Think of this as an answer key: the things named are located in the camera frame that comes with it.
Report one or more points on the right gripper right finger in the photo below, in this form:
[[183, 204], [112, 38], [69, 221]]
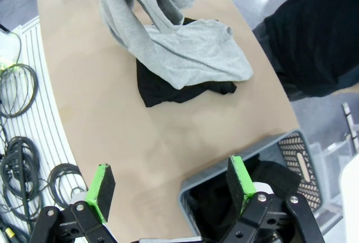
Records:
[[238, 184]]

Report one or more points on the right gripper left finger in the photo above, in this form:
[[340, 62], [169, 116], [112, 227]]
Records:
[[102, 192]]

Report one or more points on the black garment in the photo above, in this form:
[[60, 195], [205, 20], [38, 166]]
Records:
[[275, 175], [168, 91]]

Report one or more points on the grey top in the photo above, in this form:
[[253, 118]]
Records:
[[182, 52]]

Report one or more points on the grey woven plastic basket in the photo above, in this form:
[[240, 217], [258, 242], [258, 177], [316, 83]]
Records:
[[263, 144]]

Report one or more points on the white side table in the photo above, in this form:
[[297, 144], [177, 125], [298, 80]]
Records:
[[350, 198]]

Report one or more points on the person in black t-shirt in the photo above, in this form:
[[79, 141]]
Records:
[[308, 29]]

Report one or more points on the white slatted base plate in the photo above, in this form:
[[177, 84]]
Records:
[[56, 130]]

